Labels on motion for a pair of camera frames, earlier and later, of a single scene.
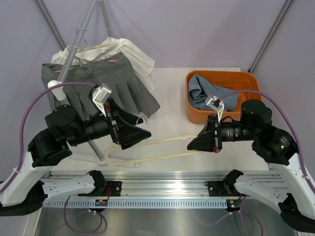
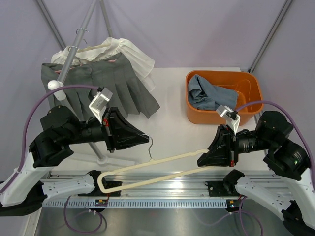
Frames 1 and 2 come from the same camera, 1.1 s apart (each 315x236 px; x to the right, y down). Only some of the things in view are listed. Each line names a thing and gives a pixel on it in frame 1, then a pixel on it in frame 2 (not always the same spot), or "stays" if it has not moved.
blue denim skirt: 199,91 stays
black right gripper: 207,138 → 224,150
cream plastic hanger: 151,159 → 103,191
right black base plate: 219,189 stays
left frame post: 52,24 stays
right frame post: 270,36 stays
